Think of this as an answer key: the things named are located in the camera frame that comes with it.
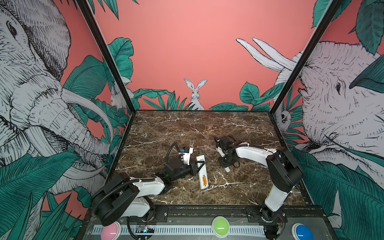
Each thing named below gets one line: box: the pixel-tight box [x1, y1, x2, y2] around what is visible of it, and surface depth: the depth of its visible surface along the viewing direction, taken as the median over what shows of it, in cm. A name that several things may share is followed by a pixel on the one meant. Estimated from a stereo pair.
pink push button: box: [100, 221, 121, 240], surface depth 69 cm
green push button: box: [211, 215, 230, 238], surface depth 71 cm
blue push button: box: [291, 222, 314, 240], surface depth 70 cm
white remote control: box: [196, 154, 209, 190], surface depth 80 cm
